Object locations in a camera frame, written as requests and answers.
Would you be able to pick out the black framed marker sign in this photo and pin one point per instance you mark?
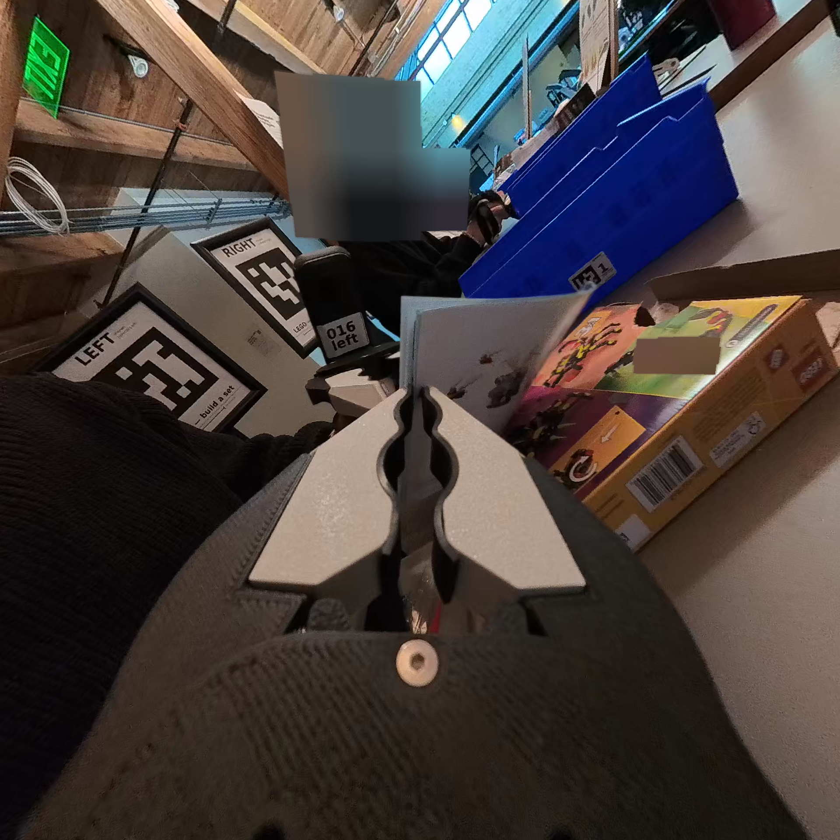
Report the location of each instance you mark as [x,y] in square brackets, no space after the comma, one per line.
[151,367]
[262,275]

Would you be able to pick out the wooden sign board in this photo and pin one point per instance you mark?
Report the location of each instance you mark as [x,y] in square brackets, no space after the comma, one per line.
[598,39]

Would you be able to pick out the white paper note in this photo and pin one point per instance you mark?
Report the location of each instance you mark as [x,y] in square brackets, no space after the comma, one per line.
[259,117]

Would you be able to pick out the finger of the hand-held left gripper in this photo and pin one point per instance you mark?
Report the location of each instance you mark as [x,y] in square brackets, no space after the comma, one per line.
[358,397]

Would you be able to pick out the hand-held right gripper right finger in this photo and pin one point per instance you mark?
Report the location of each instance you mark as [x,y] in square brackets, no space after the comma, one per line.
[508,512]

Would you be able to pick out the metal conduit pipes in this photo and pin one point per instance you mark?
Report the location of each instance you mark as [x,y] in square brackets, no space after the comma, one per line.
[164,216]

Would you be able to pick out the green exit sign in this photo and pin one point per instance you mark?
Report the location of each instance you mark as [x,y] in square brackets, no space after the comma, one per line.
[44,65]

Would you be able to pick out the blue plastic bin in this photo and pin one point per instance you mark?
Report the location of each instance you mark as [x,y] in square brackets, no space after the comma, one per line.
[584,131]
[610,216]

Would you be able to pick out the wooden ceiling beam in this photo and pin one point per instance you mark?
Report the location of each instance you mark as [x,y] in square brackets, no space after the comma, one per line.
[197,75]

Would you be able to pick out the black metal rod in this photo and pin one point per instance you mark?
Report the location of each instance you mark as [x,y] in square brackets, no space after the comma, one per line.
[154,190]

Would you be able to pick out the lego instruction booklet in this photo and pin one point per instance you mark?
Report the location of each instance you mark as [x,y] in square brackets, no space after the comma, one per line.
[472,367]

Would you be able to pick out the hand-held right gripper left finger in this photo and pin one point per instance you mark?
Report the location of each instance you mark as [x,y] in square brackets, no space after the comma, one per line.
[328,505]

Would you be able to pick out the white ceiling fixture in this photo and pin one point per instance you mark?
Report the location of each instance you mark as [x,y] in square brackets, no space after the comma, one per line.
[138,66]
[338,12]

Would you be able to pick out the maroon cylinder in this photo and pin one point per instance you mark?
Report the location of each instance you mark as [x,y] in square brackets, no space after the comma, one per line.
[748,19]

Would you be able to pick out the yellow lego box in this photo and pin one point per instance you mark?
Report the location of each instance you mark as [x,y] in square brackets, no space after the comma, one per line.
[689,420]

